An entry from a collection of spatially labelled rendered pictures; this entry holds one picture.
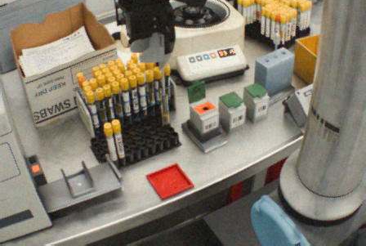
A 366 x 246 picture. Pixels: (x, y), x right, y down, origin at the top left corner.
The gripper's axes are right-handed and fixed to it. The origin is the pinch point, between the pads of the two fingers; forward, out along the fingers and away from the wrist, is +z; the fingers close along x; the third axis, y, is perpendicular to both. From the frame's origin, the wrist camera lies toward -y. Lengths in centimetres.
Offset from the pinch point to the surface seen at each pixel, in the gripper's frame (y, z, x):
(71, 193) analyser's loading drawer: 25.6, 12.6, 10.9
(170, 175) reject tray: 5.1, 18.0, 11.0
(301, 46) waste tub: -39.0, 9.1, -1.0
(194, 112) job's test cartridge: -4.2, 11.3, 4.2
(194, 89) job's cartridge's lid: -5.7, 7.7, 2.0
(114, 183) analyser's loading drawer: 16.6, 14.2, 10.9
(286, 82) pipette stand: -31.6, 15.8, 2.1
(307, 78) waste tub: -38.8, 16.2, 3.0
